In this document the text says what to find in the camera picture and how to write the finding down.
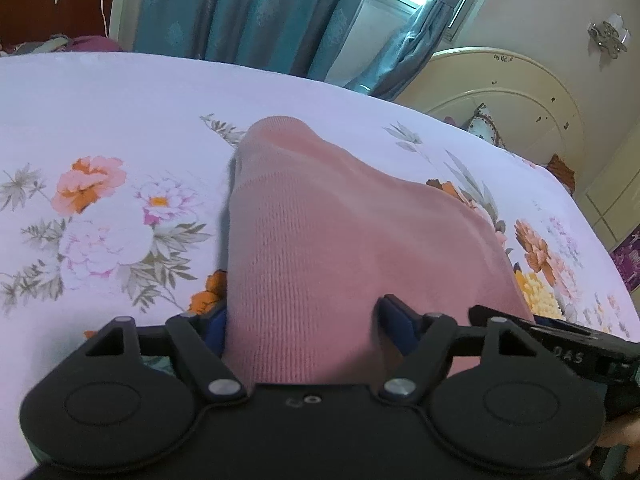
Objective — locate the person's right hand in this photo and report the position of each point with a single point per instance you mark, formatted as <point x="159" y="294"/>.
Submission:
<point x="622" y="435"/>

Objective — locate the white floral bed sheet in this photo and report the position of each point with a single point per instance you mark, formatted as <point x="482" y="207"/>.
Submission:
<point x="100" y="95"/>

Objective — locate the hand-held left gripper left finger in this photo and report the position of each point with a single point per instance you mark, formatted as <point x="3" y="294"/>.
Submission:
<point x="218" y="327"/>

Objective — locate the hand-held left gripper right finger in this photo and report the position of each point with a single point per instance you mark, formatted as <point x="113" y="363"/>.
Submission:
<point x="400" y="322"/>

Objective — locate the tied teal curtain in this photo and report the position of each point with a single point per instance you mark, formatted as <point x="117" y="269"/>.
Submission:
<point x="425" y="45"/>

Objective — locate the brown headboard with cream frame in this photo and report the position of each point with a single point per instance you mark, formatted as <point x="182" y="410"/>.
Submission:
<point x="30" y="5"/>

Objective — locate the cream round headboard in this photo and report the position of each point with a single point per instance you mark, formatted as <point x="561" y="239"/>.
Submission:
<point x="525" y="95"/>

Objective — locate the wall lamp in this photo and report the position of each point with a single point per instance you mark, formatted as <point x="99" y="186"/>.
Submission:
<point x="607" y="35"/>

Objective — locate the purple box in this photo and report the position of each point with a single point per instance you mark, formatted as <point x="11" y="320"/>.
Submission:
<point x="627" y="260"/>

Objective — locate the patterned pillow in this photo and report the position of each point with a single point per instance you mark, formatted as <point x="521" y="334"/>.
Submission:
<point x="484" y="125"/>

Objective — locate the cream cabinet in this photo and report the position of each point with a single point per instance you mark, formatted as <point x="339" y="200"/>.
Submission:
<point x="612" y="195"/>

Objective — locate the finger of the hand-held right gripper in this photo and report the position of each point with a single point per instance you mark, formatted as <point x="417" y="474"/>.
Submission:
<point x="505" y="316"/>

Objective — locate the grey and pink bedding pile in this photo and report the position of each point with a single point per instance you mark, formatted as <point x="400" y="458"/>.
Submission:
<point x="85" y="44"/>

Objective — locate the pink knit garment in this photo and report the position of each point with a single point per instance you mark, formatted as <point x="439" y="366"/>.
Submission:
<point x="325" y="240"/>

